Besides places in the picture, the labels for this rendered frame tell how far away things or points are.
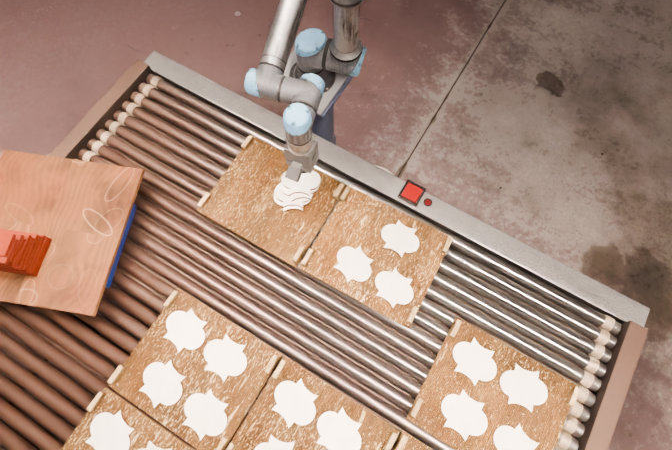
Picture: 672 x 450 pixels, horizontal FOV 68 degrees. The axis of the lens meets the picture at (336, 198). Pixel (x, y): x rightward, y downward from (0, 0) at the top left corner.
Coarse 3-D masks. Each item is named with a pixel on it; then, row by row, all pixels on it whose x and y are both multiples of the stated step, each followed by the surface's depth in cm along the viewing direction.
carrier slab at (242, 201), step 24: (264, 144) 185; (240, 168) 181; (264, 168) 181; (216, 192) 178; (240, 192) 178; (264, 192) 178; (216, 216) 174; (240, 216) 174; (264, 216) 174; (288, 216) 174; (312, 216) 174; (264, 240) 171; (288, 240) 170; (312, 240) 171
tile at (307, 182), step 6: (306, 174) 175; (312, 174) 175; (318, 174) 175; (282, 180) 174; (288, 180) 174; (300, 180) 174; (306, 180) 174; (312, 180) 174; (318, 180) 174; (288, 186) 173; (294, 186) 173; (300, 186) 173; (306, 186) 173; (312, 186) 173; (318, 186) 174; (294, 192) 172; (300, 192) 172; (306, 192) 172
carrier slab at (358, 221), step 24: (360, 192) 178; (336, 216) 174; (360, 216) 174; (384, 216) 174; (408, 216) 174; (336, 240) 170; (360, 240) 170; (432, 240) 170; (312, 264) 167; (336, 264) 167; (384, 264) 167; (408, 264) 167; (432, 264) 167; (336, 288) 164; (360, 288) 164; (384, 312) 161; (408, 312) 161
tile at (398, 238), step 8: (392, 224) 172; (400, 224) 172; (384, 232) 170; (392, 232) 170; (400, 232) 170; (408, 232) 170; (384, 240) 169; (392, 240) 169; (400, 240) 169; (408, 240) 169; (416, 240) 169; (384, 248) 169; (392, 248) 168; (400, 248) 168; (408, 248) 168; (416, 248) 168; (400, 256) 168
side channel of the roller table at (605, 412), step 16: (624, 336) 157; (640, 336) 156; (624, 352) 154; (640, 352) 154; (608, 368) 156; (624, 368) 153; (608, 384) 151; (624, 384) 151; (608, 400) 149; (624, 400) 149; (592, 416) 150; (608, 416) 147; (592, 432) 146; (608, 432) 146; (592, 448) 144
